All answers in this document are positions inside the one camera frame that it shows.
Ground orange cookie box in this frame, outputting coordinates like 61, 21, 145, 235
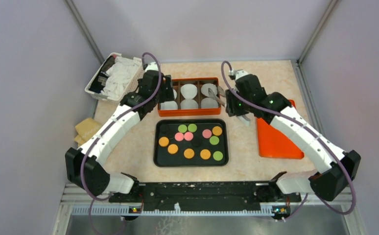
157, 77, 221, 117

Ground green cookie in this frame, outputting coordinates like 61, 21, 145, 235
178, 124, 188, 133
213, 151, 224, 161
209, 136, 220, 145
188, 123, 197, 133

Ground pink cookie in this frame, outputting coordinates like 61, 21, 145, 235
202, 129, 213, 139
174, 132, 185, 141
184, 132, 194, 141

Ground black cookie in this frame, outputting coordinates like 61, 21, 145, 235
191, 138, 202, 148

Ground orange cookie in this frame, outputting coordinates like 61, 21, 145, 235
200, 149, 211, 160
212, 126, 223, 136
184, 148, 195, 159
158, 137, 169, 147
167, 144, 179, 155

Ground metal tongs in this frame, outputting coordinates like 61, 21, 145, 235
208, 86, 251, 126

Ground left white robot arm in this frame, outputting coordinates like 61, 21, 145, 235
65, 62, 174, 202

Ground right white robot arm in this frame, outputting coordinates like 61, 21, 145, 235
226, 70, 361, 202

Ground paper cup front left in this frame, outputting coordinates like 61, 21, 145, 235
160, 101, 178, 110

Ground paper cup back middle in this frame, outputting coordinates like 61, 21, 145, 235
181, 84, 198, 99

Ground paper cup front middle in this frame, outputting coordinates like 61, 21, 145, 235
180, 99, 198, 110

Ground paper cup back right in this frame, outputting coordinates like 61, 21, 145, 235
201, 83, 217, 97

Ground green cookie right middle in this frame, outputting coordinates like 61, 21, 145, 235
209, 136, 220, 145

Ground green cookie top left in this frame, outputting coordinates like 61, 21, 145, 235
178, 124, 188, 133

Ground green cookie bottom right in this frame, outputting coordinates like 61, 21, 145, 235
213, 151, 224, 161

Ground white plastic basket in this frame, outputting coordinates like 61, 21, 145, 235
84, 52, 144, 103

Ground black cookie tray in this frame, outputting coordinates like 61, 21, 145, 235
153, 118, 229, 167

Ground orange box lid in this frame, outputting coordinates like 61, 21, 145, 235
256, 99, 305, 160

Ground yellow sponge cloth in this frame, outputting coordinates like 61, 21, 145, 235
74, 117, 102, 147

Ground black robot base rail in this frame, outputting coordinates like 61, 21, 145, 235
109, 181, 302, 219

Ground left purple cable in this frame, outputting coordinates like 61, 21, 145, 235
79, 51, 163, 235

